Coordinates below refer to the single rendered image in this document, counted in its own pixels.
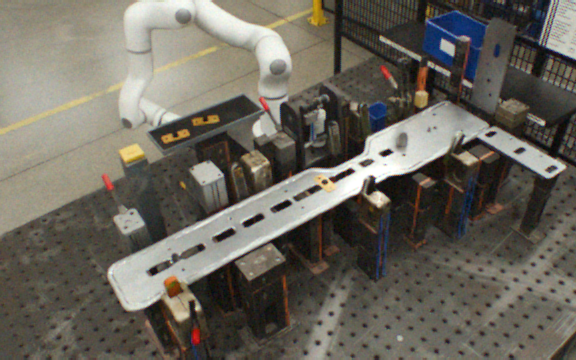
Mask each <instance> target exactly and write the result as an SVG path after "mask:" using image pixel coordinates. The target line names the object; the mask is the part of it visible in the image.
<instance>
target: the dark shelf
mask: <svg viewBox="0 0 576 360"><path fill-rule="evenodd" d="M425 32H426V26H425V25H423V24H421V23H419V22H417V21H415V20H412V21H408V22H405V23H403V24H400V25H398V26H395V27H392V28H390V29H387V30H385V31H382V32H379V33H378V40H380V41H382V42H384V43H386V44H387V45H389V46H391V47H393V48H395V49H397V50H399V51H401V52H403V53H405V54H407V55H408V56H410V57H412V58H414V59H416V60H417V61H420V62H421V58H422V57H424V56H426V55H429V59H428V66H429V67H431V68H433V69H435V70H437V71H439V72H441V73H442V74H444V75H446V76H448V77H450V70H449V69H450V66H448V65H447V64H445V63H444V62H442V61H440V60H439V59H437V58H436V57H434V56H432V55H431V54H429V53H428V52H426V51H424V50H423V49H424V40H425ZM473 83H474V78H473V79H471V78H469V77H467V76H466V75H464V78H463V84H464V85H466V86H468V87H470V88H471V89H472V87H473ZM511 98H513V99H515V100H517V101H519V102H522V103H524V104H526V105H528V106H529V112H528V117H527V119H529V120H531V121H533V122H535V123H537V124H539V125H540V126H542V127H544V128H546V129H551V128H552V127H554V126H556V125H557V124H559V123H561V122H563V121H564V120H566V119H568V118H571V116H572V115H574V114H576V95H574V94H572V93H570V92H568V91H565V90H563V89H560V88H558V87H556V86H554V85H552V84H550V83H548V82H546V81H543V80H540V79H538V78H536V77H534V76H532V75H530V74H528V73H526V72H523V71H521V69H519V68H517V67H514V66H512V65H510V64H507V69H506V73H505V77H504V81H503V85H502V89H501V93H500V97H499V101H498V102H499V103H503V102H505V101H507V100H509V99H511Z"/></svg>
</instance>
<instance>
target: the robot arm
mask: <svg viewBox="0 0 576 360"><path fill-rule="evenodd" d="M192 22H194V23H195V24H196V25H198V26H199V27H200V28H201V29H202V30H204V31H205V32H206V33H208V34H209V35H211V37H214V38H216V39H218V40H219V41H221V42H223V43H225V44H228V45H230V46H233V47H236V48H242V49H245V50H248V51H250V52H251V53H253V54H254V55H255V56H256V58H257V60H258V63H259V68H260V79H259V81H258V99H259V97H264V98H265V100H266V102H267V103H268V105H269V107H270V108H271V112H272V114H273V115H274V117H275V119H276V120H277V122H278V123H280V124H281V120H280V104H281V103H282V102H285V101H288V80H289V78H290V74H291V69H292V64H291V58H290V54H289V52H288V50H287V48H286V46H285V44H284V42H283V40H282V39H281V37H280V36H279V35H278V34H277V33H275V32H273V30H271V29H269V28H266V27H262V26H258V25H254V24H250V23H246V22H244V21H241V20H239V19H238V18H236V17H234V16H232V15H230V14H229V13H227V12H225V11H223V10H222V9H220V8H219V7H216V6H215V5H214V4H213V3H211V2H210V1H209V0H165V1H154V0H142V1H139V2H136V3H134V4H132V5H131V6H129V7H128V8H127V9H126V11H125V13H124V16H123V27H124V38H125V48H126V51H127V58H128V67H129V75H128V77H127V79H126V81H125V83H124V85H123V87H122V90H121V93H120V100H119V108H120V117H121V121H122V124H123V125H124V127H126V128H127V129H130V130H133V129H136V128H137V127H139V126H140V125H141V124H143V123H146V124H149V125H150V126H152V127H156V126H158V125H161V124H163V123H166V122H168V121H171V120H173V119H176V118H179V117H180V116H178V115H176V114H174V113H171V112H169V111H168V110H166V109H164V108H162V107H161V106H159V105H157V104H154V103H152V102H151V101H149V100H147V99H145V98H143V97H142V95H143V93H144V91H145V89H146V87H147V86H148V84H149V83H150V81H151V80H152V77H153V62H152V43H151V30H153V29H180V28H183V27H186V26H188V25H189V24H191V23H192ZM274 126H275V124H274V122H273V121H272V119H271V117H270V115H269V114H268V112H266V114H265V115H262V116H261V119H260V120H257V121H256V122H255V123H254V125H253V128H252V130H253V135H254V136H255V137H258V136H261V135H264V134H266V135H267V136H268V137H269V136H271V135H274V134H276V133H277V130H276V129H275V127H274Z"/></svg>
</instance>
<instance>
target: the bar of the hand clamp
mask: <svg viewBox="0 0 576 360"><path fill-rule="evenodd" d="M396 63H397V93H398V98H400V99H401V100H402V106H403V95H404V97H405V98H406V101H405V102H404V103H406V104H408V103H409V90H408V70H410V69H411V68H412V62H408V59H406V58H402V59H399V60H397V61H396ZM402 106H401V107H402Z"/></svg>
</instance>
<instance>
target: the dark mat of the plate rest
mask: <svg viewBox="0 0 576 360"><path fill-rule="evenodd" d="M261 110H262V109H261V108H259V107H258V106H256V105H255V104H254V103H253V102H252V101H251V100H249V99H248V98H247V97H246V96H245V95H242V96H239V97H237V98H234V99H231V100H229V101H226V102H224V103H221V104H219V105H216V106H214V107H211V108H209V109H206V110H204V111H200V112H197V113H195V114H192V115H190V116H187V117H185V118H182V119H180V120H177V121H175V122H172V123H169V124H167V125H164V126H162V127H159V128H157V129H154V130H151V131H148V133H149V134H150V135H151V136H153V138H154V140H155V141H156V142H157V143H158V145H159V146H160V147H161V148H162V149H163V151H165V150H167V149H170V148H172V147H175V146H177V145H180V144H182V143H184V142H187V141H189V140H192V139H194V138H196V137H200V136H202V134H204V135H205V133H207V132H210V131H212V130H214V129H217V128H219V127H222V126H224V125H226V124H229V123H231V122H234V121H236V120H239V119H241V118H243V117H246V116H248V115H251V114H253V113H255V112H258V111H261ZM213 115H218V117H219V122H214V123H208V124H203V125H196V126H193V122H192V119H195V118H200V117H204V116H213ZM183 129H187V131H188V132H189V134H190V135H189V137H186V138H183V139H180V140H177V141H174V142H171V143H168V144H164V142H163V140H162V136H164V135H167V134H171V133H172V132H176V131H180V130H183Z"/></svg>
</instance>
